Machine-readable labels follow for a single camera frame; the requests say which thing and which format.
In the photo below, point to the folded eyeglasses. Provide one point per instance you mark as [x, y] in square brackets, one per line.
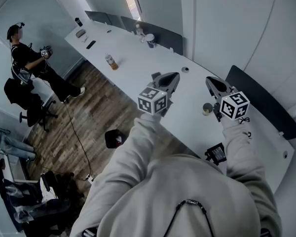
[85, 39]

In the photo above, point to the blue white paper cup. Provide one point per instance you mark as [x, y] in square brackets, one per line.
[150, 42]

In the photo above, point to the black smartphone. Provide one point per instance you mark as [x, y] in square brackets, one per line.
[90, 44]
[155, 74]

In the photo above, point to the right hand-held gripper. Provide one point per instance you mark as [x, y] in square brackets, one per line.
[234, 106]

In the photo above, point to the crumpled clear plastic wrap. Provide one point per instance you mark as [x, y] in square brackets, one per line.
[143, 38]

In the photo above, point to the person's left forearm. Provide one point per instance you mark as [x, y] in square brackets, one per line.
[135, 142]

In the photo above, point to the white divider bracket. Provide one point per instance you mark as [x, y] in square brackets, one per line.
[281, 133]
[171, 50]

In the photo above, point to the amber drink bottle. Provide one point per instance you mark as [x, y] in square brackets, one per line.
[111, 62]

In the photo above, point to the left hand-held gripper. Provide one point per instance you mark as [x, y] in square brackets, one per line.
[151, 102]

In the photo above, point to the black tumbler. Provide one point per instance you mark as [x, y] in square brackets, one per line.
[79, 22]

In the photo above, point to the dark desk divider panel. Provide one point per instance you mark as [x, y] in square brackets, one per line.
[98, 17]
[158, 36]
[261, 102]

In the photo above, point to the green black backpack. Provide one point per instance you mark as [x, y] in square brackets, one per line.
[23, 76]

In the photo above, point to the clear water bottle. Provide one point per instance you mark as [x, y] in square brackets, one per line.
[138, 29]

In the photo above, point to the person's light hoodie torso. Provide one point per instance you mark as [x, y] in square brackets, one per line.
[177, 189]

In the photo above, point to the office chair with black jacket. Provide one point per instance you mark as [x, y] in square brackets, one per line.
[17, 92]

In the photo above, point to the black waste bin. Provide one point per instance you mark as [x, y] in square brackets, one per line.
[112, 141]

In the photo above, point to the white side desk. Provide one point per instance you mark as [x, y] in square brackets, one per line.
[12, 164]

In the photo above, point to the grey pouch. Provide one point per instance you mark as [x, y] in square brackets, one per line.
[80, 33]

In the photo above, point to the black office chair white cloth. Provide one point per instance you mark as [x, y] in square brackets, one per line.
[64, 181]

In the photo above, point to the person's right forearm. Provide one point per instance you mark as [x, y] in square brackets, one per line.
[239, 147]

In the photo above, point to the plastic-covered black office chair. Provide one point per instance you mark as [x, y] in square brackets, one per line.
[27, 194]

